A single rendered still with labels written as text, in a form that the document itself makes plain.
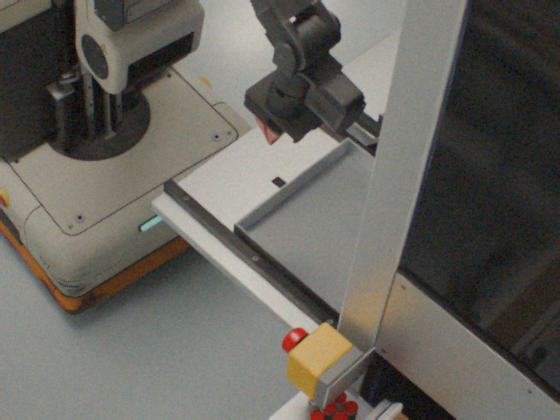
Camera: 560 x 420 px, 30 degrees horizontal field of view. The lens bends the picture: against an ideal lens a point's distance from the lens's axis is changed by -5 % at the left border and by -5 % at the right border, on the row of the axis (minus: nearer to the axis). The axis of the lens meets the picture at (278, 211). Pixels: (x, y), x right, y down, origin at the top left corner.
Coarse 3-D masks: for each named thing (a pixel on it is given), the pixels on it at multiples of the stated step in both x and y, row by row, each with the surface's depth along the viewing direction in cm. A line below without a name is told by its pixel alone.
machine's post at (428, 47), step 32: (416, 0) 99; (448, 0) 96; (416, 32) 102; (448, 32) 99; (416, 64) 105; (448, 64) 101; (416, 96) 108; (384, 128) 115; (416, 128) 111; (384, 160) 118; (416, 160) 114; (384, 192) 121; (416, 192) 117; (384, 224) 125; (384, 256) 129; (352, 288) 139; (384, 288) 133; (352, 320) 143; (352, 384) 154
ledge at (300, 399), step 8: (344, 392) 155; (296, 400) 154; (304, 400) 154; (352, 400) 154; (280, 408) 153; (288, 408) 153; (296, 408) 153; (304, 408) 153; (360, 408) 153; (272, 416) 152; (280, 416) 152; (288, 416) 152; (296, 416) 152; (304, 416) 152; (360, 416) 153
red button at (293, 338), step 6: (294, 330) 145; (300, 330) 145; (288, 336) 145; (294, 336) 145; (300, 336) 144; (306, 336) 146; (282, 342) 145; (288, 342) 145; (294, 342) 144; (300, 342) 145; (282, 348) 146; (288, 348) 145; (288, 354) 145
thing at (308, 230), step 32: (320, 160) 176; (352, 160) 181; (288, 192) 174; (320, 192) 176; (352, 192) 177; (256, 224) 172; (288, 224) 172; (320, 224) 173; (352, 224) 173; (288, 256) 168; (320, 256) 169; (352, 256) 169; (320, 288) 165
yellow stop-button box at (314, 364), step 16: (320, 336) 143; (336, 336) 143; (304, 352) 141; (320, 352) 141; (336, 352) 141; (352, 352) 142; (288, 368) 144; (304, 368) 140; (320, 368) 140; (336, 368) 140; (304, 384) 143; (320, 384) 140; (320, 400) 142
